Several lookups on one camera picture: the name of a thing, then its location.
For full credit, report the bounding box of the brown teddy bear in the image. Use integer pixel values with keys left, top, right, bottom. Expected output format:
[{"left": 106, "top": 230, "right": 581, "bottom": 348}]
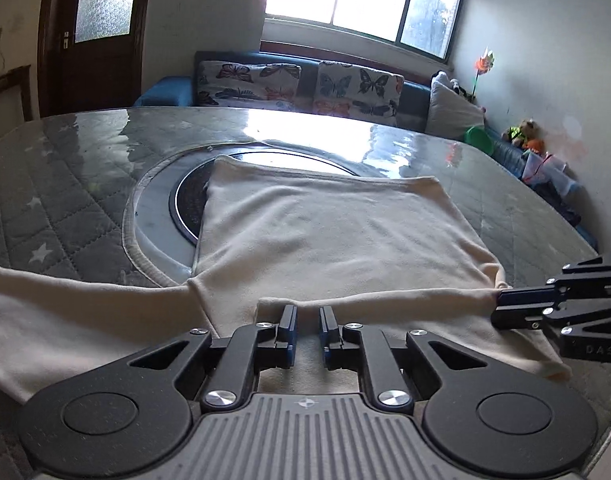
[{"left": 503, "top": 119, "right": 541, "bottom": 148}]

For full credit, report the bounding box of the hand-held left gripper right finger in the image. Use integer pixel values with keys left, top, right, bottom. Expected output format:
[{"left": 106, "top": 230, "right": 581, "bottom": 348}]
[{"left": 318, "top": 305, "right": 489, "bottom": 411}]

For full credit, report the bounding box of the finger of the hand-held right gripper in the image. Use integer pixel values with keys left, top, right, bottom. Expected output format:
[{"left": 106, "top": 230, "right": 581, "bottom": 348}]
[
  {"left": 490, "top": 296, "right": 611, "bottom": 334},
  {"left": 495, "top": 249, "right": 611, "bottom": 311}
]

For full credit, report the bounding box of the clear plastic bag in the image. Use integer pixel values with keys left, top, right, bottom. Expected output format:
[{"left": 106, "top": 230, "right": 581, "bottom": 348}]
[{"left": 520, "top": 152, "right": 583, "bottom": 198}]

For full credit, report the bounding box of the brown wooden ledge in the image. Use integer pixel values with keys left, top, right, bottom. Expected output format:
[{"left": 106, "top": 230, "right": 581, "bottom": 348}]
[{"left": 260, "top": 40, "right": 453, "bottom": 78}]

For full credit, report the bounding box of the butterfly print cushion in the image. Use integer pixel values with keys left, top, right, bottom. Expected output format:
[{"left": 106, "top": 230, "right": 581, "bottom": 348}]
[
  {"left": 196, "top": 60, "right": 302, "bottom": 110},
  {"left": 313, "top": 61, "right": 405, "bottom": 126}
]

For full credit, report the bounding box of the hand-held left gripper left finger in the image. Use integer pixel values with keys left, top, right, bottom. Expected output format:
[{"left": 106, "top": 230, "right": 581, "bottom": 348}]
[{"left": 128, "top": 304, "right": 299, "bottom": 411}]

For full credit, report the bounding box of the brown wooden door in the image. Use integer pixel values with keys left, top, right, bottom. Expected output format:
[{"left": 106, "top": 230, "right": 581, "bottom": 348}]
[{"left": 38, "top": 0, "right": 156, "bottom": 118}]

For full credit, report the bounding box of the cream garment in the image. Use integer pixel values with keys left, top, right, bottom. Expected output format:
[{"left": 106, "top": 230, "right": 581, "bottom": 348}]
[{"left": 0, "top": 154, "right": 571, "bottom": 406}]

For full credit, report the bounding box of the blue sofa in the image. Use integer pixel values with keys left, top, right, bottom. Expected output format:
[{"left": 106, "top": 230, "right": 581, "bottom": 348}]
[{"left": 140, "top": 50, "right": 599, "bottom": 251}]

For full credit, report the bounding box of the round black induction cooktop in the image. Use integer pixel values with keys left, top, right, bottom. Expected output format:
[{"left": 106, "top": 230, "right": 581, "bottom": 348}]
[{"left": 168, "top": 146, "right": 359, "bottom": 247}]

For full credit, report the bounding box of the black bag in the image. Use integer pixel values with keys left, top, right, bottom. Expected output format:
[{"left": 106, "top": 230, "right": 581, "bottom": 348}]
[{"left": 550, "top": 190, "right": 586, "bottom": 228}]

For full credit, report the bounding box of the grey pillow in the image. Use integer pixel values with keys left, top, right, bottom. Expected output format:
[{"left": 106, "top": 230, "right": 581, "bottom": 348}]
[{"left": 425, "top": 72, "right": 486, "bottom": 141}]

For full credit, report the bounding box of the green plastic basin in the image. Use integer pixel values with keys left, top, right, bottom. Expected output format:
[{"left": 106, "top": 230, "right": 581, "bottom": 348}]
[{"left": 463, "top": 125, "right": 495, "bottom": 157}]

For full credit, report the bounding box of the colourful pinwheel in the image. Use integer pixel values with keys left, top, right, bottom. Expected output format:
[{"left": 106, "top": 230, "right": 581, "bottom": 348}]
[{"left": 469, "top": 47, "right": 499, "bottom": 101}]

